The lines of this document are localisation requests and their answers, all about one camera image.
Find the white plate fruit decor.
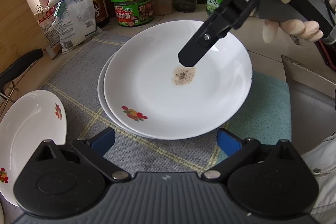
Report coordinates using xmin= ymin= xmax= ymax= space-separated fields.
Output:
xmin=0 ymin=90 xmax=67 ymax=206

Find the white plate with stain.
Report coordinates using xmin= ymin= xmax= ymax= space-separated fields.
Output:
xmin=118 ymin=20 xmax=252 ymax=140

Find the white gloved right hand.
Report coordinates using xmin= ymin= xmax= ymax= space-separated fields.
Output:
xmin=249 ymin=0 xmax=336 ymax=44

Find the teal mat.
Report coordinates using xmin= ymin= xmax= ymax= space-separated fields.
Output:
xmin=224 ymin=71 xmax=291 ymax=144

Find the grey checked table mat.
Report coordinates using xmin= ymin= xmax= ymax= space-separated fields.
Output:
xmin=41 ymin=31 xmax=226 ymax=174

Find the green lid sauce tub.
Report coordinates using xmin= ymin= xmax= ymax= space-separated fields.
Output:
xmin=110 ymin=0 xmax=154 ymax=27

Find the cardboard box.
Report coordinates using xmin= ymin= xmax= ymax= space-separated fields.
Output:
xmin=281 ymin=56 xmax=335 ymax=153

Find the white plastic food bag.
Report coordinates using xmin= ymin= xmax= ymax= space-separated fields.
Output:
xmin=52 ymin=0 xmax=97 ymax=54

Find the bamboo cutting board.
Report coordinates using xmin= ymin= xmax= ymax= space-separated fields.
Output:
xmin=0 ymin=0 xmax=48 ymax=72

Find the red white clipped bag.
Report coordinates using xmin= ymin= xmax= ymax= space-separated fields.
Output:
xmin=34 ymin=0 xmax=62 ymax=59

